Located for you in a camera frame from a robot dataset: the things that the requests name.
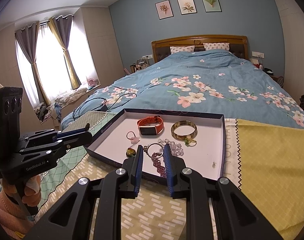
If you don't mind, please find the dotted pillow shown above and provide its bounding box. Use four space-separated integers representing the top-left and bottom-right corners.
170 46 195 54
203 42 230 51

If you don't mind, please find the bedside shelf clutter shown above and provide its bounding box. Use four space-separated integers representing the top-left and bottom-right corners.
124 54 153 75

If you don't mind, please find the left flower picture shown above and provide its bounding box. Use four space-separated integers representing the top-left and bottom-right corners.
155 0 173 20

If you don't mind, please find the purple bead bracelet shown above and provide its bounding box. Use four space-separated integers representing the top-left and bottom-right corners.
150 151 168 179

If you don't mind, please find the middle flower picture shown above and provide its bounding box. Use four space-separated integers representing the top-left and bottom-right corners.
177 0 197 15

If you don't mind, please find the dark shallow tray box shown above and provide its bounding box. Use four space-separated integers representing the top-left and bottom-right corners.
85 109 226 184

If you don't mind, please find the gold tortoiseshell bangle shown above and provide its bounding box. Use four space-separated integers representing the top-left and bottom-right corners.
170 120 198 141

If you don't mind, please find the window seat cushion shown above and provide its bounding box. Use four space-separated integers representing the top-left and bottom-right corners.
54 87 87 105

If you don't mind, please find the left grey curtain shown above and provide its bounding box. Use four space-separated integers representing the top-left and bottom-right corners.
15 21 50 107

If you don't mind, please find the flower picture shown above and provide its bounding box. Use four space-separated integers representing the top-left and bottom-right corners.
155 0 173 20
177 0 197 15

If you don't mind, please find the left hand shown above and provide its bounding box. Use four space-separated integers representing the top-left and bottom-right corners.
0 175 41 207

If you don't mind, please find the clear crystal bead bracelet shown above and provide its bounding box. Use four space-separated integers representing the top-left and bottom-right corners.
157 138 185 157

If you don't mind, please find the left dotted pillow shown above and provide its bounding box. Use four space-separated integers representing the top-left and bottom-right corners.
170 46 195 54

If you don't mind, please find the yellow red charm pendant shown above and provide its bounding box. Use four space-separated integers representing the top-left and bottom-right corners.
126 148 136 158

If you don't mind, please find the right grey yellow curtain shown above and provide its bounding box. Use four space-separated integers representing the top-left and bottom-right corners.
48 15 81 89

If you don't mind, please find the wall socket plate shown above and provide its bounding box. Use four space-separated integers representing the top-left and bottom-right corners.
252 51 264 59

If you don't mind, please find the pink sweater left forearm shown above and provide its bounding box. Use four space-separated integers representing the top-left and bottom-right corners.
0 191 34 239

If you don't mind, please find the pink ring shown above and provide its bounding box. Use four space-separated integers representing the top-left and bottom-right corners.
126 130 141 145

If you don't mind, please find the blue floral duvet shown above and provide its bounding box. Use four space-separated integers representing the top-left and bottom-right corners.
61 49 304 128

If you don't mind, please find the right dotted pillow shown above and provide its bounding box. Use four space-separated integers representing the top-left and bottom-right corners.
203 42 230 51

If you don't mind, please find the wooden headboard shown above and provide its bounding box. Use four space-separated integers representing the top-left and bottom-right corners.
151 34 249 63

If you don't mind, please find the orange smart watch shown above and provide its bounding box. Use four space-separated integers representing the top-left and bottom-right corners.
137 115 164 135

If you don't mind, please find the right green plant picture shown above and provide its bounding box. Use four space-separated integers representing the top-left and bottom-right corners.
202 0 222 12

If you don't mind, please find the black charger cable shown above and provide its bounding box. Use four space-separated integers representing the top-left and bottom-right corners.
71 91 138 120

